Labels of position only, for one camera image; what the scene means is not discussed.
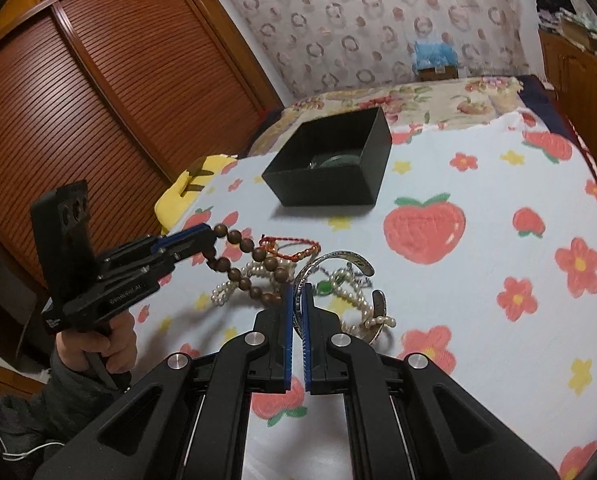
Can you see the black phone on gripper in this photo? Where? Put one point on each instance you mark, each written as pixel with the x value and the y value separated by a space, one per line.
pixel 60 221

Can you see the left hand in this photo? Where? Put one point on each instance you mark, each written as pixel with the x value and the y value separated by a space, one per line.
pixel 119 348

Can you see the pink circle pattern curtain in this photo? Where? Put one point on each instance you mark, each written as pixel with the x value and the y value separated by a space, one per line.
pixel 326 45

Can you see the pale green jade bangle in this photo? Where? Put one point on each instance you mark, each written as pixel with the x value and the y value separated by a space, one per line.
pixel 334 160

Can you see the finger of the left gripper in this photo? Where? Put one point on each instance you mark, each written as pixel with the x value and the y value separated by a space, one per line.
pixel 193 240
pixel 197 254

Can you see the brown louvered wardrobe door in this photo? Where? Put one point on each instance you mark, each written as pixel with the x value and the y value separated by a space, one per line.
pixel 122 94

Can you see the dark grey left sleeve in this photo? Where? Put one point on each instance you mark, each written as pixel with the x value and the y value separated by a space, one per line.
pixel 32 430

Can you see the blue plastic bag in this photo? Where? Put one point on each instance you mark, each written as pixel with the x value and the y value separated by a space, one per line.
pixel 432 56

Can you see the strawberry flower print bedsheet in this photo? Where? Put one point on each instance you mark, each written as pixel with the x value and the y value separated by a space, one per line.
pixel 484 242

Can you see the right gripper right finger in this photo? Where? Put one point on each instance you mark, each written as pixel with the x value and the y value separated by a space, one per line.
pixel 322 369

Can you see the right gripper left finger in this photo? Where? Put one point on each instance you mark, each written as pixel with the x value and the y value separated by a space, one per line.
pixel 272 368

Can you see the yellow cushion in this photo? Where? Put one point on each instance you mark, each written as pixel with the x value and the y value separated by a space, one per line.
pixel 174 202

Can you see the silver bangle stack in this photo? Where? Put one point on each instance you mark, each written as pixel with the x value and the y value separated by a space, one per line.
pixel 346 276

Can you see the wooden sideboard cabinet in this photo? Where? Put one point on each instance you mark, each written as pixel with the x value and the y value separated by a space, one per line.
pixel 573 73

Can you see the black open jewelry box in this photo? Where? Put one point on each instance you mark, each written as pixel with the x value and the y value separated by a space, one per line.
pixel 364 132

